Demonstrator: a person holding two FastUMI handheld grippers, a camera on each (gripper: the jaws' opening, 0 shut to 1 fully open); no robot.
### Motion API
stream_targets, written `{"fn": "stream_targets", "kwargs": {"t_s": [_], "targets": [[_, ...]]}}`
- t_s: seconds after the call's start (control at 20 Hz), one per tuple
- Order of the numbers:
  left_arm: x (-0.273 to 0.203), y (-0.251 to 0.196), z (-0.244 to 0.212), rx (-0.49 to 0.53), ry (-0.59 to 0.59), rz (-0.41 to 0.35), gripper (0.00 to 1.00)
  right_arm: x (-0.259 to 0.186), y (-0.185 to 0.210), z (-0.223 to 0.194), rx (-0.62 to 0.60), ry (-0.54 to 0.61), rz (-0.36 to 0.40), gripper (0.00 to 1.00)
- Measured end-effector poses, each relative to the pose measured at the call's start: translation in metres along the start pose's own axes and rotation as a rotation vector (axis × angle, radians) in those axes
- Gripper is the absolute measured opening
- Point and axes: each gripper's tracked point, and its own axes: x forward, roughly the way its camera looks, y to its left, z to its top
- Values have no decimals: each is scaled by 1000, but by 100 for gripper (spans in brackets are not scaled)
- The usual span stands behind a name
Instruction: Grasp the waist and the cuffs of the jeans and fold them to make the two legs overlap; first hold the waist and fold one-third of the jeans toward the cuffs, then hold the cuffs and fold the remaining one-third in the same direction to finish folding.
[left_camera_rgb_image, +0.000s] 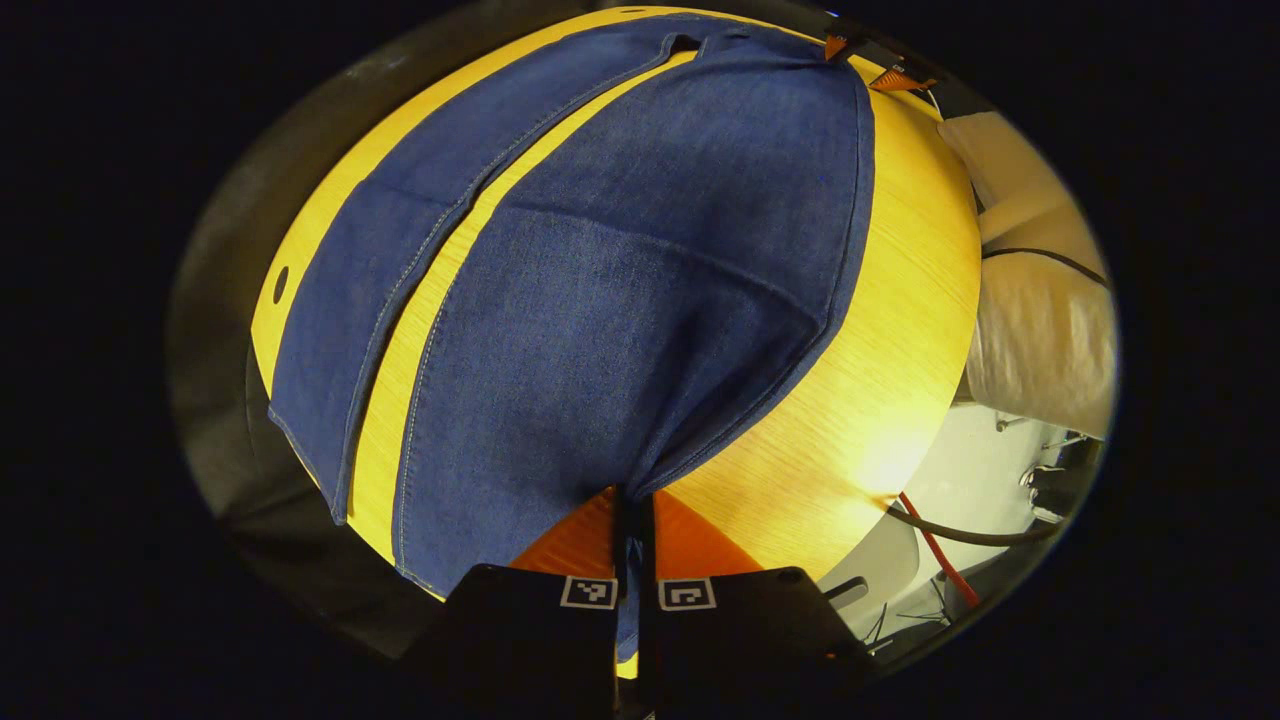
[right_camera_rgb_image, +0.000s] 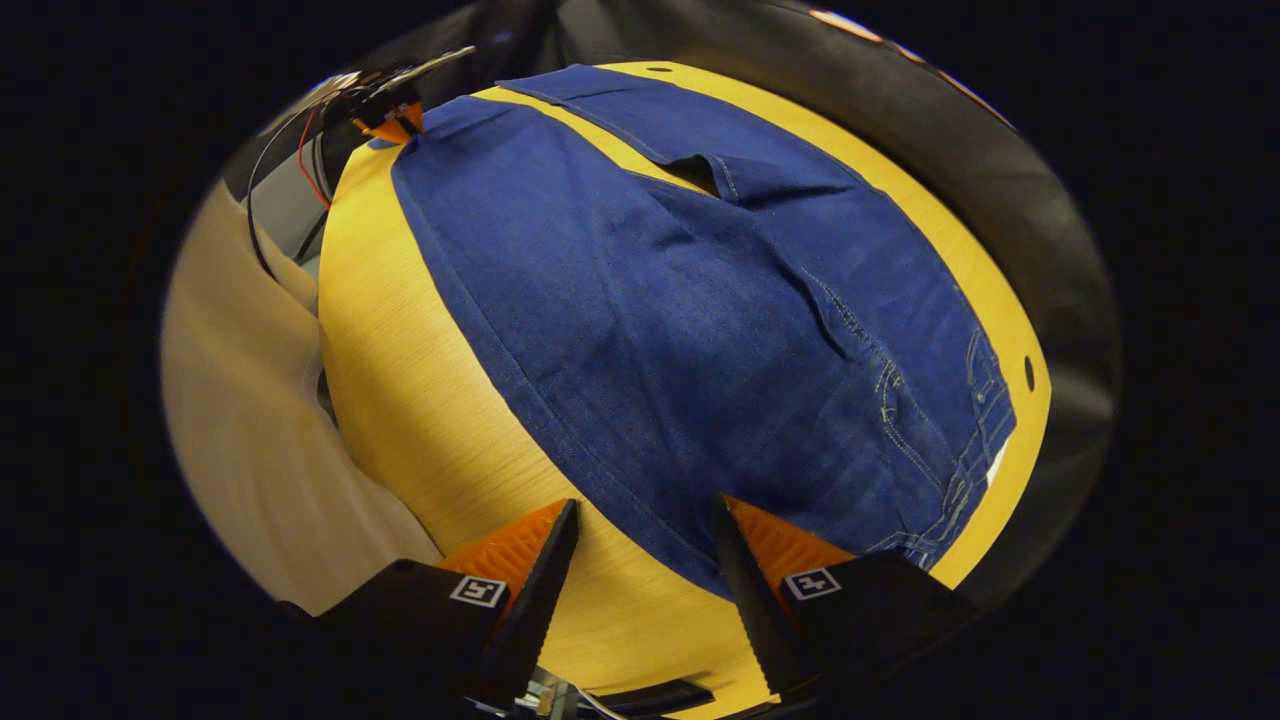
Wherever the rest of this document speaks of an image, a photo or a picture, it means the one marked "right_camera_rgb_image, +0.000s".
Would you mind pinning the person's beige clothing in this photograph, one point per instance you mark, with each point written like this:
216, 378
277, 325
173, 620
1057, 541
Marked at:
250, 420

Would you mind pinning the blue denim jeans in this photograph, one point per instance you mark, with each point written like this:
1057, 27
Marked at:
680, 330

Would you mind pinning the black backdrop cloth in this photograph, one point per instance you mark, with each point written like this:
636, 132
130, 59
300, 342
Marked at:
1000, 200

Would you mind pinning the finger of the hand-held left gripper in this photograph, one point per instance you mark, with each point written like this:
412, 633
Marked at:
392, 128

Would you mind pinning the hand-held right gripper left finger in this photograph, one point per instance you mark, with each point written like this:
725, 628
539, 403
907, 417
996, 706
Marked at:
545, 590

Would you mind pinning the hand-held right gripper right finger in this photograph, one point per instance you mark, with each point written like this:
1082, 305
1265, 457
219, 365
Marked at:
745, 590

